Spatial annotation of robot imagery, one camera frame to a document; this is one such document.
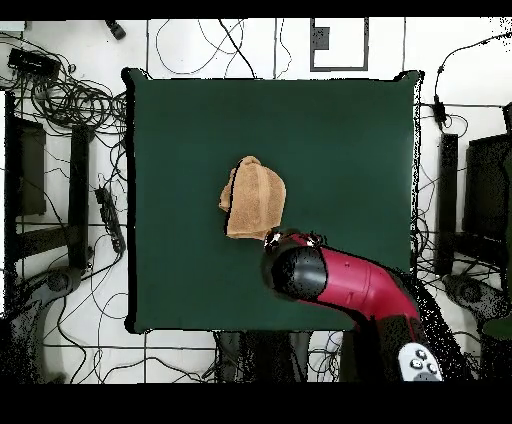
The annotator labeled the tan terry towel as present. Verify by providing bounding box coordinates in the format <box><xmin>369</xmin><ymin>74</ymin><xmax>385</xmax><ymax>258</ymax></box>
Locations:
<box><xmin>218</xmin><ymin>155</ymin><xmax>288</xmax><ymax>241</ymax></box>

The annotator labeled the dark green table cloth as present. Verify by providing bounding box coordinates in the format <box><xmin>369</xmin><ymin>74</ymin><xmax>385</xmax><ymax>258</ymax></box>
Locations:
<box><xmin>123</xmin><ymin>67</ymin><xmax>425</xmax><ymax>335</ymax></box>

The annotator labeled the black upright beam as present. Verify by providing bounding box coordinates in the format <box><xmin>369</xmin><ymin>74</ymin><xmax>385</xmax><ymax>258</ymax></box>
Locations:
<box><xmin>435</xmin><ymin>133</ymin><xmax>459</xmax><ymax>277</ymax></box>

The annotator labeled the grey tripod base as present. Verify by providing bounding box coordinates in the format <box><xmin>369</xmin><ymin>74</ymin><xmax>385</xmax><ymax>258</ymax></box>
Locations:
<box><xmin>7</xmin><ymin>265</ymin><xmax>85</xmax><ymax>383</ymax></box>
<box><xmin>441</xmin><ymin>273</ymin><xmax>509</xmax><ymax>321</ymax></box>

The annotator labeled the black power strip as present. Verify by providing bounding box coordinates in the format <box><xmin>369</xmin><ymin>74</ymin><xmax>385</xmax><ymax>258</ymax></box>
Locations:
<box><xmin>94</xmin><ymin>186</ymin><xmax>127</xmax><ymax>255</ymax></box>

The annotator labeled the black box panel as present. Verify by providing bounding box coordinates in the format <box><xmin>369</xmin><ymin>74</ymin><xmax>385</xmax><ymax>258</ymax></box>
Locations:
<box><xmin>463</xmin><ymin>133</ymin><xmax>512</xmax><ymax>241</ymax></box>

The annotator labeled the small black device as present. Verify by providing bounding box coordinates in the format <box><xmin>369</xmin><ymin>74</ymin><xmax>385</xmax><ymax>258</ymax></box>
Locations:
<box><xmin>104</xmin><ymin>19</ymin><xmax>127</xmax><ymax>40</ymax></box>

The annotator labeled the black adapter box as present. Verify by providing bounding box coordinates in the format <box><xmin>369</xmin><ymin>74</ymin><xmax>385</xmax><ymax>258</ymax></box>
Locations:
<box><xmin>7</xmin><ymin>47</ymin><xmax>61</xmax><ymax>79</ymax></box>

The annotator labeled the black pedestal stand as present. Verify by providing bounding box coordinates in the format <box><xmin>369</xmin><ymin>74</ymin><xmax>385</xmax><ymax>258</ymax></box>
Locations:
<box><xmin>215</xmin><ymin>330</ymin><xmax>311</xmax><ymax>383</ymax></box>

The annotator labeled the grey rectangular floor frame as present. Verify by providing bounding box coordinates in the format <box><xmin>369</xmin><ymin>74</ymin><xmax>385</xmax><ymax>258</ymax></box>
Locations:
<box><xmin>309</xmin><ymin>17</ymin><xmax>370</xmax><ymax>73</ymax></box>

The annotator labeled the black cable with inline adapter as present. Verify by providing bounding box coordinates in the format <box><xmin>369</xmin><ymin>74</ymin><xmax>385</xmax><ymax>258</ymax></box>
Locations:
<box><xmin>433</xmin><ymin>33</ymin><xmax>512</xmax><ymax>131</ymax></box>

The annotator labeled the black beam stand frame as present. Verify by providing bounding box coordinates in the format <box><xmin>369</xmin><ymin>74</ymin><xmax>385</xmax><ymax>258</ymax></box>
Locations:
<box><xmin>3</xmin><ymin>91</ymin><xmax>95</xmax><ymax>273</ymax></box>

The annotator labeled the thin black looped cable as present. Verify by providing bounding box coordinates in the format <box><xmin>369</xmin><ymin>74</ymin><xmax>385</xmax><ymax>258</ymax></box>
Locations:
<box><xmin>154</xmin><ymin>18</ymin><xmax>246</xmax><ymax>77</ymax></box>

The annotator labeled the tangled black cable bundle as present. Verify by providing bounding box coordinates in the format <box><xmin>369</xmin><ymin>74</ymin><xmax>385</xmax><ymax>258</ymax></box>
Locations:
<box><xmin>23</xmin><ymin>75</ymin><xmax>127</xmax><ymax>135</ymax></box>

